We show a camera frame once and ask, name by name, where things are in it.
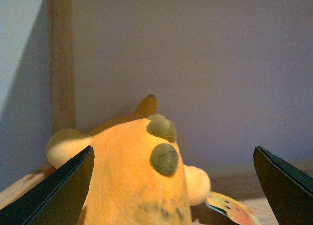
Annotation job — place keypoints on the colourful paper hang tag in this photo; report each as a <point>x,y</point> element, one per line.
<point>231,208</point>

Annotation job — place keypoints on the orange plush toy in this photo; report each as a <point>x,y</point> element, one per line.
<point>139,177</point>

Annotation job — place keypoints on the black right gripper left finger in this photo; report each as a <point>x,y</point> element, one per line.
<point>58,199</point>

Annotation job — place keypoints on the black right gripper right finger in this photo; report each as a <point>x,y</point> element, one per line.
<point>288,190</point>

